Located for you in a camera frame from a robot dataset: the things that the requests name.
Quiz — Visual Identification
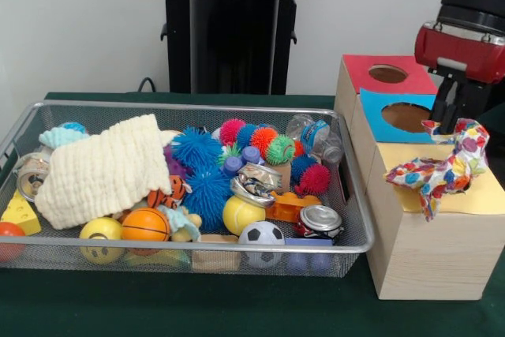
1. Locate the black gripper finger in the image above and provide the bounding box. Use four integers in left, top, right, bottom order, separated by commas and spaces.
430, 73, 458, 125
448, 78, 476, 135

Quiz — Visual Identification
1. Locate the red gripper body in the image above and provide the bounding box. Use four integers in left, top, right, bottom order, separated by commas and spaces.
414, 21, 505, 85

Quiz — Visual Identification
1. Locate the long polka dot cloth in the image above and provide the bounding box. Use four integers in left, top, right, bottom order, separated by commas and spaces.
384, 118, 491, 223

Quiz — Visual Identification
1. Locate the cream knitted cloth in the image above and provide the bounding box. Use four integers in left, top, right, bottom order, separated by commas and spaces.
35, 114, 174, 230

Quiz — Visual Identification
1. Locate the clear mesh bin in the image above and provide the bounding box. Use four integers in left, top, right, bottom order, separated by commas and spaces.
0, 100, 376, 279

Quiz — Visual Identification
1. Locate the wooden box with three holes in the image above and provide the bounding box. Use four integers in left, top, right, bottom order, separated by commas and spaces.
334, 54, 505, 301

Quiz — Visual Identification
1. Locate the black monitor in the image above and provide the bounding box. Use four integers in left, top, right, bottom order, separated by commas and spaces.
473, 81, 505, 156

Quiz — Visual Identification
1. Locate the crushed red drink can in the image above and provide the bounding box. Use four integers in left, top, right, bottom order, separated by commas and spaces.
295, 204, 346, 242

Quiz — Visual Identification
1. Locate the black and white soccer ball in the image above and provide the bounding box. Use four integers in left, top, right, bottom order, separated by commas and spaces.
239, 221, 286, 269

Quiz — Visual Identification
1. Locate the yellow tennis ball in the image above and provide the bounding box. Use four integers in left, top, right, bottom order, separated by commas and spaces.
221, 197, 266, 237

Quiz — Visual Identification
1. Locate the blue spiky rubber ball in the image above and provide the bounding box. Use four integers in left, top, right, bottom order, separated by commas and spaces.
183, 167, 234, 231
171, 125, 226, 170

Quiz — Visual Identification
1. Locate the striped tiger plush toy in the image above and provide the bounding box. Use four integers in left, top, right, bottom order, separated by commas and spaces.
145, 175, 193, 211

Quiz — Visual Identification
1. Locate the orange toy basketball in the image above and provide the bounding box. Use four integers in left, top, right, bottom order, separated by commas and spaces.
121, 208, 171, 243

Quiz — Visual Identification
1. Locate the yellow smiley ball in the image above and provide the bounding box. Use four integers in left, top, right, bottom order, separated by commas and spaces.
79, 217, 125, 265

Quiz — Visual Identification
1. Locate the mint green cloth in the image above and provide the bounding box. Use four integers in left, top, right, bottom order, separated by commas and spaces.
39, 124, 89, 151

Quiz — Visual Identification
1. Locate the silver drink can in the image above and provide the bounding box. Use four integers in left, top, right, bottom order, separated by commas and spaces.
14, 152, 54, 202

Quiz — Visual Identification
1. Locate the yellow cheese wedge toy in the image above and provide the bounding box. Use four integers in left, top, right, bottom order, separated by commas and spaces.
0, 191, 42, 237

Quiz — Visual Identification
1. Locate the red ball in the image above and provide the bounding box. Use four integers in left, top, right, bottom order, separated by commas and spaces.
0, 222, 26, 263

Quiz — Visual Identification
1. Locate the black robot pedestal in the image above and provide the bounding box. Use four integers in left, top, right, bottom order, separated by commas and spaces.
152, 0, 316, 95

